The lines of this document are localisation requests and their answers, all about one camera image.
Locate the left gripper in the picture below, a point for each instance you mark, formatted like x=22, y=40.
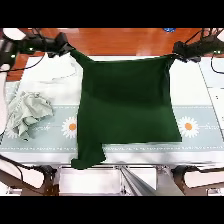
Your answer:
x=61, y=45

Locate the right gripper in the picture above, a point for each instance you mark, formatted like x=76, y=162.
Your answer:
x=182, y=50

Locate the dark green T-shirt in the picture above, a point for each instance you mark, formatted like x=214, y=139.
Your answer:
x=126, y=106

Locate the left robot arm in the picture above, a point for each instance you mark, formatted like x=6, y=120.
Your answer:
x=13, y=40

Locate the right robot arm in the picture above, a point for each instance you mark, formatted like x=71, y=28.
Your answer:
x=206, y=45

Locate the pale green garment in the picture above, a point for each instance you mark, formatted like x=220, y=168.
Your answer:
x=28, y=113

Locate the silver frame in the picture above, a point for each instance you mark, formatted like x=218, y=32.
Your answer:
x=133, y=180

